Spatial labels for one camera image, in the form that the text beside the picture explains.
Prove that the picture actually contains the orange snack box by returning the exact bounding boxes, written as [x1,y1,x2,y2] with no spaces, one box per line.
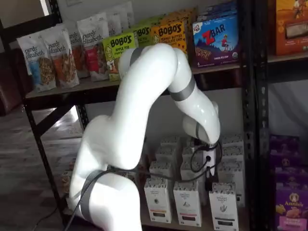
[275,0,308,57]

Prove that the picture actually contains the black metal shelving rack frame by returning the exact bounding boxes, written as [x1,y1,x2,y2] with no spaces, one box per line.
[255,0,308,231]
[0,0,257,231]

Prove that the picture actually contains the white plastic sheet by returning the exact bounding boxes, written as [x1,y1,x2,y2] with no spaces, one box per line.
[268,81,308,137]

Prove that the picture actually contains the orange purely elizabeth granola bag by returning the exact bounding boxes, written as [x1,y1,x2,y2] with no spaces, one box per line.
[66,28,91,79]
[43,23,80,89]

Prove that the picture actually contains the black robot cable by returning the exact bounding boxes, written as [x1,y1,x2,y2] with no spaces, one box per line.
[64,141,222,231]

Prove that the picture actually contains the dark brown couch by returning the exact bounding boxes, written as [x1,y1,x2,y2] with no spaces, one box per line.
[0,48,34,116]

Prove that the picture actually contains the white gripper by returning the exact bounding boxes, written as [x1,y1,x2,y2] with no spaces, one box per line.
[203,147,217,192]

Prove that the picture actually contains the white granola bag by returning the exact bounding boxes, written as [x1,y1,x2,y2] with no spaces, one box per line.
[105,12,124,38]
[119,1,135,29]

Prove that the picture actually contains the red purely elizabeth granola bag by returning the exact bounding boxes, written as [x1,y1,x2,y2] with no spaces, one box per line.
[77,13,111,82]

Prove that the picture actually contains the blue purple ZBar box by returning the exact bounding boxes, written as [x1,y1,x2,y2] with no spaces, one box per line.
[192,14,241,69]
[196,0,238,24]

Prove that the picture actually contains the green Bobo's apple pie box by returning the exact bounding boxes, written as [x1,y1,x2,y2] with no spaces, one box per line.
[102,32,137,82]
[131,25,155,48]

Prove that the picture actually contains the green oatmeal box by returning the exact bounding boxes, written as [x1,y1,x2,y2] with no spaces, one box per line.
[61,169,73,194]

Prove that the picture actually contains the purple Annie's snack box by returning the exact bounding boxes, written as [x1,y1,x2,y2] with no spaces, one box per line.
[275,186,308,231]
[274,167,308,191]
[269,134,300,157]
[270,153,308,173]

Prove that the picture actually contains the blue purely elizabeth granola bag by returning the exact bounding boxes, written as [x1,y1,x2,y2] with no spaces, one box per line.
[16,31,57,93]

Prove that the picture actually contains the white tea box yellow strip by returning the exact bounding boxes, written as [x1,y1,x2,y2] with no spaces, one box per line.
[160,136,181,150]
[143,178,173,224]
[155,146,178,165]
[149,160,174,180]

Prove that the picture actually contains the yellow Bobo's peanut butter box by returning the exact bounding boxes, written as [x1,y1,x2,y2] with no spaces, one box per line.
[150,20,189,61]
[165,7,199,66]

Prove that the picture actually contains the white tea box green strip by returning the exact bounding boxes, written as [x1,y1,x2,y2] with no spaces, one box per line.
[217,160,245,207]
[220,134,244,148]
[208,182,240,231]
[220,145,245,165]

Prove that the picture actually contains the white tea box pink strip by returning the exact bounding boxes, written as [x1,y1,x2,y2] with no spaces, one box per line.
[181,146,204,162]
[180,160,205,184]
[173,180,202,227]

